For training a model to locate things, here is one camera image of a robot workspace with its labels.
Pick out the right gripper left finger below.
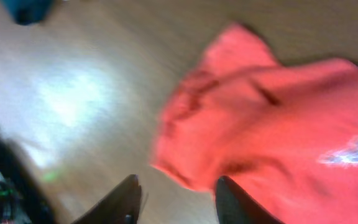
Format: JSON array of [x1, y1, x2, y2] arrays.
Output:
[[73, 174, 142, 224]]

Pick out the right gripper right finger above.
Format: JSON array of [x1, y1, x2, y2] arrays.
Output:
[[215, 176, 282, 224]]

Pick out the red printed t-shirt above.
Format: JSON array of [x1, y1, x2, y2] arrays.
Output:
[[152, 24, 358, 223]]

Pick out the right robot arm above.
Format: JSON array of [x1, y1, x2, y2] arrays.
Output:
[[0, 139, 279, 224]]

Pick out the folded navy garment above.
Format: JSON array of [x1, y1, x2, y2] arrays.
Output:
[[1, 0, 55, 26]]

